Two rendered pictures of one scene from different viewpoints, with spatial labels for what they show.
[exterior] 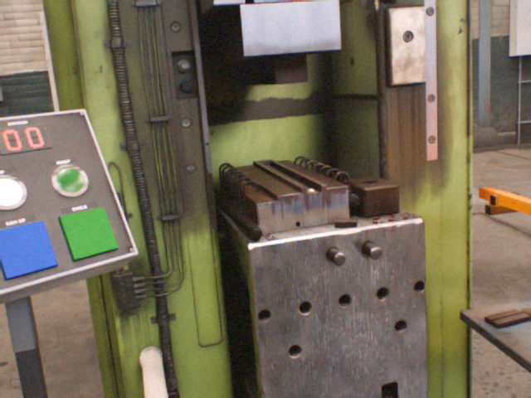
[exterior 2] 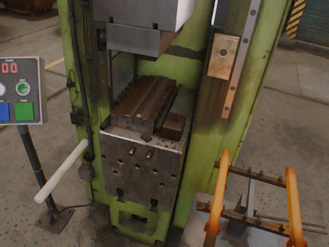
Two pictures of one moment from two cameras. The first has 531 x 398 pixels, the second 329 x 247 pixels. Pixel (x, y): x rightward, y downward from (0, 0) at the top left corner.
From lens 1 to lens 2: 0.79 m
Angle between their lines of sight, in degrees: 33
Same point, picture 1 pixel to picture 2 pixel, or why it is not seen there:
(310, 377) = (121, 182)
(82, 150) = (31, 75)
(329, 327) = (130, 172)
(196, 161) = (104, 79)
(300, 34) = (136, 44)
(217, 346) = not seen: hidden behind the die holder
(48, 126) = (20, 63)
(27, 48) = not seen: outside the picture
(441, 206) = (223, 139)
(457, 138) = (243, 112)
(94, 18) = (64, 6)
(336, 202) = (146, 126)
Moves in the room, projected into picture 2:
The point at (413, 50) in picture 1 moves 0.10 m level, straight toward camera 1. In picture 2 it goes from (224, 61) to (209, 67)
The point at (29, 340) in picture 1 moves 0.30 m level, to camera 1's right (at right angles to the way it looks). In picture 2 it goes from (22, 131) to (64, 156)
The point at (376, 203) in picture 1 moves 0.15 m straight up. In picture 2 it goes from (167, 134) to (170, 104)
